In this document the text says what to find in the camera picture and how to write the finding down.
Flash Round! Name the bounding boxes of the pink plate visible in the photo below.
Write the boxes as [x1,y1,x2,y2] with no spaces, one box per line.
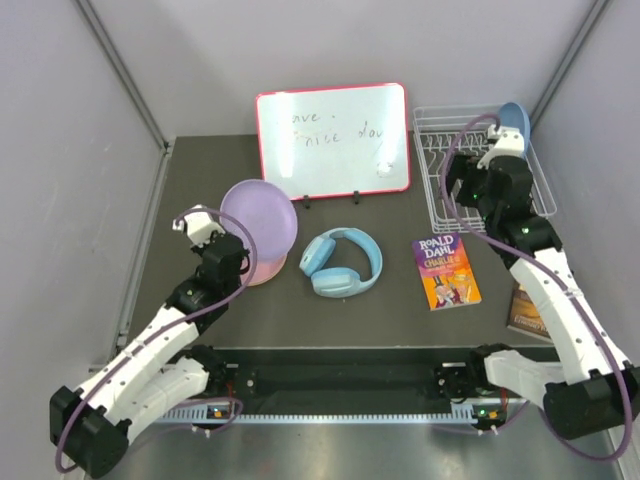
[249,254,287,287]

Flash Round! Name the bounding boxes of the purple plate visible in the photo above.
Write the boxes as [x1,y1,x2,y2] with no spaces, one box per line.
[220,179,298,262]

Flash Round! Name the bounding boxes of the blue plate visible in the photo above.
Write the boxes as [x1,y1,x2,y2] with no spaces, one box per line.
[498,102,531,158]

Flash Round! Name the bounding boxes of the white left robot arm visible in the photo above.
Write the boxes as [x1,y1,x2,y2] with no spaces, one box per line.
[49,230,257,479]

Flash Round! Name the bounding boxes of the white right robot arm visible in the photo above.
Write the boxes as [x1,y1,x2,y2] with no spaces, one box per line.
[440,153,639,443]

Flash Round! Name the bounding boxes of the Roald Dahl paperback book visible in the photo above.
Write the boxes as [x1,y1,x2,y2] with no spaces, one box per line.
[411,233,482,311]

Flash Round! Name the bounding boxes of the black whiteboard stand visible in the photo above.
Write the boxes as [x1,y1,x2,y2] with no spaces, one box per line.
[300,190,361,210]

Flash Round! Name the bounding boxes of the red framed whiteboard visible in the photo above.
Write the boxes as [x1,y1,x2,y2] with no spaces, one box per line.
[255,83,411,200]

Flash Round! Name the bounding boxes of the blue headphones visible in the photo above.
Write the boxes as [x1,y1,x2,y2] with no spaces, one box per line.
[299,227,384,299]

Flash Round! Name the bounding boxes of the dark brown paperback book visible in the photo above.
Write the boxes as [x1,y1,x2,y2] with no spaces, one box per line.
[506,282,552,343]

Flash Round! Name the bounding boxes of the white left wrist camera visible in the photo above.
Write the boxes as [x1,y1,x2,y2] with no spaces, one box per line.
[172,204,226,247]

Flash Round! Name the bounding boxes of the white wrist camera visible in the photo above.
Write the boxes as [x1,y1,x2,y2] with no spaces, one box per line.
[477,124,528,170]
[172,204,226,247]

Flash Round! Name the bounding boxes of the white wire dish rack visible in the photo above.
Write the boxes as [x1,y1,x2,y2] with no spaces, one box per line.
[412,104,557,234]

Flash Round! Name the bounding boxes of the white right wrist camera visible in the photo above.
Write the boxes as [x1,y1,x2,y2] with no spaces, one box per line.
[477,124,528,170]

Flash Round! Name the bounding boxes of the grey slotted cable duct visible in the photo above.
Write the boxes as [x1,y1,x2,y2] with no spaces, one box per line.
[156,403,506,425]

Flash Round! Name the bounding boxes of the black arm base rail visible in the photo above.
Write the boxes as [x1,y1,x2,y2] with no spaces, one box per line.
[112,344,556,409]

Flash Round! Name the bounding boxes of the aluminium frame extrusion right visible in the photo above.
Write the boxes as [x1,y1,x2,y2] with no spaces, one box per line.
[533,0,612,116]

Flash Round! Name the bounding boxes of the aluminium frame extrusion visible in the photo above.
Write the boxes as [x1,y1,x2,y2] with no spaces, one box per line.
[72,0,174,151]
[533,0,612,116]

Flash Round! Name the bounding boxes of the aluminium frame extrusion left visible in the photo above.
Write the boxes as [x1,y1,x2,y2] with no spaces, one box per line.
[72,0,174,151]

